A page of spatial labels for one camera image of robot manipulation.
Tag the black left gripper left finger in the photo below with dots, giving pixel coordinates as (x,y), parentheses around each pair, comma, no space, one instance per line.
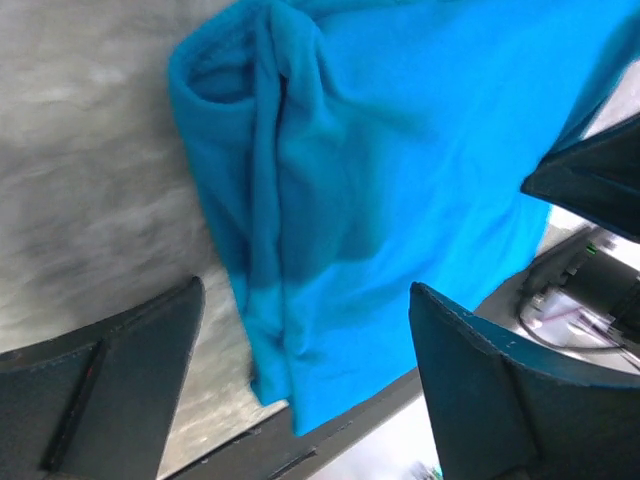
(99,402)

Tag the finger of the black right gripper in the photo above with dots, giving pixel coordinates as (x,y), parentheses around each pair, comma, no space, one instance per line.
(596,178)

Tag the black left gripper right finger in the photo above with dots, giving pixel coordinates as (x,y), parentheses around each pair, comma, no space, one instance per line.
(504,407)

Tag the blue t shirt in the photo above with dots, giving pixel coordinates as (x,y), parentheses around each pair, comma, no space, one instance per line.
(343,150)

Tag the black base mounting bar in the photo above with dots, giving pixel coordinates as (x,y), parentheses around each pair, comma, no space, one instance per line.
(576,268)

